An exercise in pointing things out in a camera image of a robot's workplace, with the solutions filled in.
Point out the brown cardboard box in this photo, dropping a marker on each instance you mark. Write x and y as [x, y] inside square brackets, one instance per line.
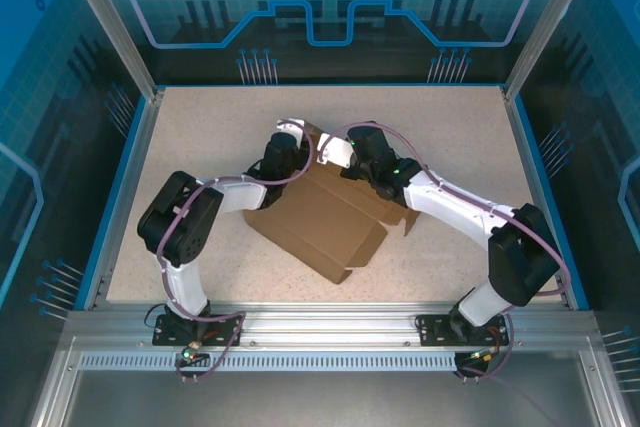
[320, 217]

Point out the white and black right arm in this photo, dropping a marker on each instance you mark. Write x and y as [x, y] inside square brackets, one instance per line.
[450, 202]

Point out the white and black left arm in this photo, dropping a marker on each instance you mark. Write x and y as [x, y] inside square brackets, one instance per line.
[175, 227]

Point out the small connector with green light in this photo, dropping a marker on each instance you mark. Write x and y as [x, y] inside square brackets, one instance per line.
[192, 353]
[482, 356]

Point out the aluminium side rail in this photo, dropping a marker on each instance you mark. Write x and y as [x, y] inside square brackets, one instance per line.
[533, 187]
[130, 197]

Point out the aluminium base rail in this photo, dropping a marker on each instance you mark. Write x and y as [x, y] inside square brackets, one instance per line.
[325, 327]

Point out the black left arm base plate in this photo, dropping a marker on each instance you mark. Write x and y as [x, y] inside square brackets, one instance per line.
[225, 331]

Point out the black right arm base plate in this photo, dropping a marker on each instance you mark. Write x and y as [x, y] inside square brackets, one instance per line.
[430, 329]

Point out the aluminium frame post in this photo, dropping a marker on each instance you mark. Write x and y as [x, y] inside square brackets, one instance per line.
[539, 32]
[122, 32]

